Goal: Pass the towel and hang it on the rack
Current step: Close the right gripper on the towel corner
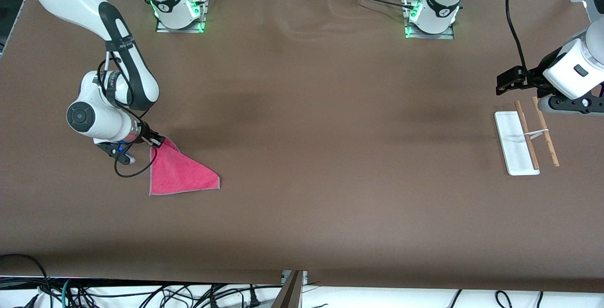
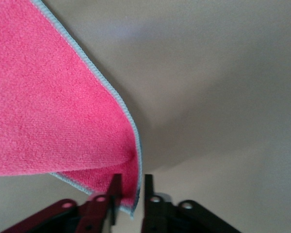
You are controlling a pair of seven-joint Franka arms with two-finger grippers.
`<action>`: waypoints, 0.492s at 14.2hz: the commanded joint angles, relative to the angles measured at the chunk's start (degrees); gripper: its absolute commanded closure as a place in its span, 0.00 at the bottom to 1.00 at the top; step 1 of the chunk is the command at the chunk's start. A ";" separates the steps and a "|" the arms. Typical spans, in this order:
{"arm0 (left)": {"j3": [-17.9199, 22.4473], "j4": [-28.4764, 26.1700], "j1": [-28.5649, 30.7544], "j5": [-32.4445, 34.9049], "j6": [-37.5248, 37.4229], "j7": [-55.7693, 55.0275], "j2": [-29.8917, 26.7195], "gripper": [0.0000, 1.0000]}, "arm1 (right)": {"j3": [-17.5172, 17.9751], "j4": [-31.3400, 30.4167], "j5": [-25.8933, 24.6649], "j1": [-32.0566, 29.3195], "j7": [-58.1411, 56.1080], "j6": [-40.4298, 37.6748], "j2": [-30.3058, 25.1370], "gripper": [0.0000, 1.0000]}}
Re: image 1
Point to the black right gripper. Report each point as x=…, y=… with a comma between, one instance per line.
x=147, y=136

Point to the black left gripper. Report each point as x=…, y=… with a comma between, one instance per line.
x=532, y=78

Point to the pink and grey microfibre towel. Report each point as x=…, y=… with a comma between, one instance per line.
x=179, y=173

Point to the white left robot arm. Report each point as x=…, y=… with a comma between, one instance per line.
x=443, y=1

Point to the white rack with wooden bars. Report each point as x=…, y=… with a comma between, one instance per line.
x=516, y=143

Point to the brown table cover sheet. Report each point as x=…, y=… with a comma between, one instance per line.
x=302, y=157

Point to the black power plug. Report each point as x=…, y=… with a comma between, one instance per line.
x=254, y=298

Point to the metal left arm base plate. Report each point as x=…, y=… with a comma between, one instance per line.
x=424, y=36

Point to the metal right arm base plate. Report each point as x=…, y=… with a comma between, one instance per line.
x=163, y=27

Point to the brown angled table post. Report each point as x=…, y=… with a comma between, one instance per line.
x=289, y=294

